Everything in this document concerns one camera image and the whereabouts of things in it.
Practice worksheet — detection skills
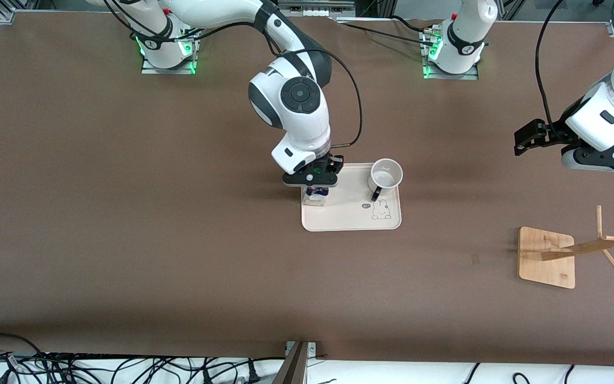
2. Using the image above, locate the blue milk carton green cap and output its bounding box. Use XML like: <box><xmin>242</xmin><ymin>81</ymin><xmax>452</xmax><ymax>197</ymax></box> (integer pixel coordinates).
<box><xmin>304</xmin><ymin>186</ymin><xmax>332</xmax><ymax>206</ymax></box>

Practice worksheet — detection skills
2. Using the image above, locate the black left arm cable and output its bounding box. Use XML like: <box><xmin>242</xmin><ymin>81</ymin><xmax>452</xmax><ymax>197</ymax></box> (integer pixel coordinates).
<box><xmin>534</xmin><ymin>0</ymin><xmax>568</xmax><ymax>134</ymax></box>

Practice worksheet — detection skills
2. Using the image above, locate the aluminium frame strut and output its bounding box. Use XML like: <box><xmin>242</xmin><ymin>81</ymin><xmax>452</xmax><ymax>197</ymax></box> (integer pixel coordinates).
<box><xmin>275</xmin><ymin>340</ymin><xmax>318</xmax><ymax>384</ymax></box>

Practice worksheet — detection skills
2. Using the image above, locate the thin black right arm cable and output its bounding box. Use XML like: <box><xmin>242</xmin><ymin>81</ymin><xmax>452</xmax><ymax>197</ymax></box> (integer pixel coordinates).
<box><xmin>102</xmin><ymin>0</ymin><xmax>153</xmax><ymax>39</ymax></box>

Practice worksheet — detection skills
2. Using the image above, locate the white cup black handle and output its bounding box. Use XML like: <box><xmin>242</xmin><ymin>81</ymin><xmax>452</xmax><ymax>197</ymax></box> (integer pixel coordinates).
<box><xmin>367</xmin><ymin>158</ymin><xmax>404</xmax><ymax>202</ymax></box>

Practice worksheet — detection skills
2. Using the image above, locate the wooden cup rack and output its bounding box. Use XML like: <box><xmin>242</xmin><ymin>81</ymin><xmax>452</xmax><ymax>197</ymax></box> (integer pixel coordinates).
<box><xmin>518</xmin><ymin>205</ymin><xmax>614</xmax><ymax>290</ymax></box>

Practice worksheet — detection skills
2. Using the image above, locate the cream tray with rabbit print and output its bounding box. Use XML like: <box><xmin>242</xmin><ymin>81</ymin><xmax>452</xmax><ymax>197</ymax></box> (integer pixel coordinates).
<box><xmin>301</xmin><ymin>162</ymin><xmax>402</xmax><ymax>233</ymax></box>

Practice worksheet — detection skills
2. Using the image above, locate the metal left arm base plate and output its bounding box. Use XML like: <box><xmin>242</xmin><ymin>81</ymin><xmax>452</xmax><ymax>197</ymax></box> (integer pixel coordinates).
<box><xmin>422</xmin><ymin>61</ymin><xmax>480</xmax><ymax>81</ymax></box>

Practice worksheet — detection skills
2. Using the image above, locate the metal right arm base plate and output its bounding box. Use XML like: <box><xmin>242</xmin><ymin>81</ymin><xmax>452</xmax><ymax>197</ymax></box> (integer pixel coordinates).
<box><xmin>141</xmin><ymin>51</ymin><xmax>198</xmax><ymax>75</ymax></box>

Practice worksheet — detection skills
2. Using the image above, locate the black cable on table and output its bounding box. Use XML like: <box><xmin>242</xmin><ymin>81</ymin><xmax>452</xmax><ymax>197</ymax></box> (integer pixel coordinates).
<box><xmin>336</xmin><ymin>21</ymin><xmax>437</xmax><ymax>47</ymax></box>
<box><xmin>390</xmin><ymin>15</ymin><xmax>435</xmax><ymax>35</ymax></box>

